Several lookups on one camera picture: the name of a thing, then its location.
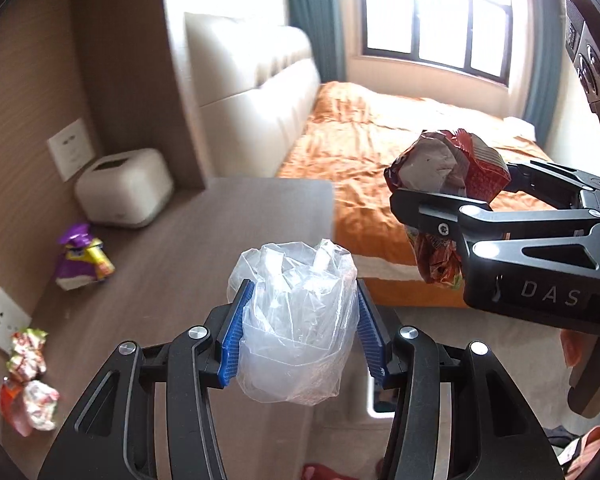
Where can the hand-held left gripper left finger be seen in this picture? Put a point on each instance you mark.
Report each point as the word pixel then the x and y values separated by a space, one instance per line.
pixel 235 335

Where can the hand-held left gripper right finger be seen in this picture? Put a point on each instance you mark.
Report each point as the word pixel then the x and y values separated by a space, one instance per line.
pixel 367 330

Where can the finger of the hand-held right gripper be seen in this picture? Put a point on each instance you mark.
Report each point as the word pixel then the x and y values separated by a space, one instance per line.
pixel 430 210
pixel 555 180

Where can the red snack bag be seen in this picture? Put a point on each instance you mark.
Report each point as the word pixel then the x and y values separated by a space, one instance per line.
pixel 475 170

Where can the clear plastic bag with cup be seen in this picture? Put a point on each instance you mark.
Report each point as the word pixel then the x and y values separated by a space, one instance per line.
pixel 295 320

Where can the orange bed blanket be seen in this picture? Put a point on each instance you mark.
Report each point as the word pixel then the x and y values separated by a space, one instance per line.
pixel 360 135

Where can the teal curtain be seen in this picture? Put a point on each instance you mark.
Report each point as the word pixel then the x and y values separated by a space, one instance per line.
pixel 312 20
pixel 542 70

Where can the red slipper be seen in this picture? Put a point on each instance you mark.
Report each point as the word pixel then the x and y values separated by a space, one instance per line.
pixel 317 471

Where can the orange cloth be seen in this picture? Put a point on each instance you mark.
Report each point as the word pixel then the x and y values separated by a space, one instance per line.
pixel 597 442

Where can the purple snack bag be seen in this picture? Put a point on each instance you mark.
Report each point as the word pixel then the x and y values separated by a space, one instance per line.
pixel 82 260

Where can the white tissue box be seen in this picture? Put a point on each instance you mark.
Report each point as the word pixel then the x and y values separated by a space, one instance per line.
pixel 125 187

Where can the dark framed window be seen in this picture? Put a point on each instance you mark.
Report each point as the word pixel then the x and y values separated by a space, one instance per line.
pixel 430 20

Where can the pink white crumpled wrapper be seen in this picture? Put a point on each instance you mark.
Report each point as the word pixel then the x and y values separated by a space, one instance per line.
pixel 40 405

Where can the yellow green crumpled wrapper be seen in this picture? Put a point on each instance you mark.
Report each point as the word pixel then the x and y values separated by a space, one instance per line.
pixel 27 355

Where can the cream padded headboard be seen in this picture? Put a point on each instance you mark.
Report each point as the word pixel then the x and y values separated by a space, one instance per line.
pixel 250 85

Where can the orange plastic container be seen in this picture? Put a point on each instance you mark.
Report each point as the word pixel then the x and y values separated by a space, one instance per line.
pixel 10 405

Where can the wooden side panel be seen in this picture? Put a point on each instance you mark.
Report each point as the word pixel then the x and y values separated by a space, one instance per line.
pixel 130 60

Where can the large white wall socket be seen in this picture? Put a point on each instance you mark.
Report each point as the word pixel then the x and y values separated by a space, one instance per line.
pixel 5 317

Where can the small white wall socket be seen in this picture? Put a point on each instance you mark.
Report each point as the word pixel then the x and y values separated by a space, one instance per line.
pixel 72 149

